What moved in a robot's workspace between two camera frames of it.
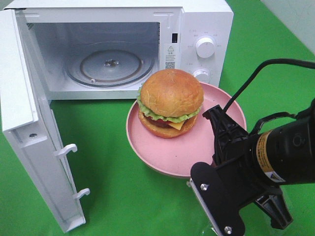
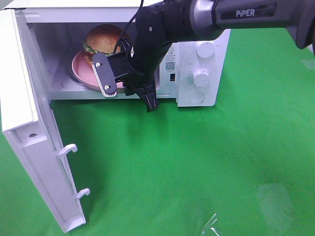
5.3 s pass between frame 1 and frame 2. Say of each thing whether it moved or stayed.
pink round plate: moved
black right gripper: moved
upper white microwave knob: stayed
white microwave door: stayed
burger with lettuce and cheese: moved
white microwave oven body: stayed
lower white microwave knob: stayed
